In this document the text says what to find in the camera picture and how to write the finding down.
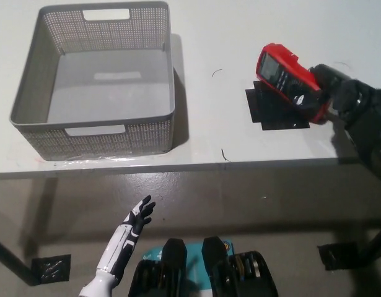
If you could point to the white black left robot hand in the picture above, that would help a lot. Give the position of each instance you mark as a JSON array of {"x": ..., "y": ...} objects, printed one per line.
[{"x": 122, "y": 244}]

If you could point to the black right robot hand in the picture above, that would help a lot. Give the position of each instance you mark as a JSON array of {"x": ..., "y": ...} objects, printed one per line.
[{"x": 351, "y": 96}]

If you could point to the red digital multimeter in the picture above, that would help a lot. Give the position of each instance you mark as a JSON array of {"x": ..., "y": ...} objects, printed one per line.
[{"x": 270, "y": 66}]

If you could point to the black teal robot torso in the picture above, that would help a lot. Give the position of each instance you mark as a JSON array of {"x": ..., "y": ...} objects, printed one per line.
[{"x": 174, "y": 272}]

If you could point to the black table leg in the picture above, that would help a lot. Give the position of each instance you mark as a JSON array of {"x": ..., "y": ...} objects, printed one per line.
[
  {"x": 12, "y": 260},
  {"x": 374, "y": 247}
]

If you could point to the grey perforated plastic basket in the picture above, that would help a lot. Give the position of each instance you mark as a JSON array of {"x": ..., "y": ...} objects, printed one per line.
[{"x": 109, "y": 89}]

